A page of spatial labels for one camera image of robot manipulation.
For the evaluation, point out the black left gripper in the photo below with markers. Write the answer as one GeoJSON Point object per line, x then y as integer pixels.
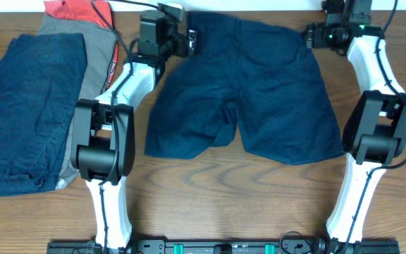
{"type": "Point", "coordinates": [182, 44]}

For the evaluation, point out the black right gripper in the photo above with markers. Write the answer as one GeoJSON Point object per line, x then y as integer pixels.
{"type": "Point", "coordinates": [315, 31]}

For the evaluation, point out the navy blue shorts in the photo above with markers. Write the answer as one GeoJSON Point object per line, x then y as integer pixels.
{"type": "Point", "coordinates": [246, 77]}

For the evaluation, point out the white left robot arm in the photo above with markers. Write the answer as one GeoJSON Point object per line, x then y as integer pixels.
{"type": "Point", "coordinates": [103, 142]}

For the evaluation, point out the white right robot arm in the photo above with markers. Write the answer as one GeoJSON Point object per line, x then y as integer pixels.
{"type": "Point", "coordinates": [374, 137]}

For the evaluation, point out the grey folded garment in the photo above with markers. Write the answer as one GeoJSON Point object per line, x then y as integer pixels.
{"type": "Point", "coordinates": [99, 47]}

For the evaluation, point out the navy folded shorts on pile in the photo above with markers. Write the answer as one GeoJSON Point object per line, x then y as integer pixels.
{"type": "Point", "coordinates": [40, 81]}

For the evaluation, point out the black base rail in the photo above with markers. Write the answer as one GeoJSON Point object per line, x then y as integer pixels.
{"type": "Point", "coordinates": [287, 245]}

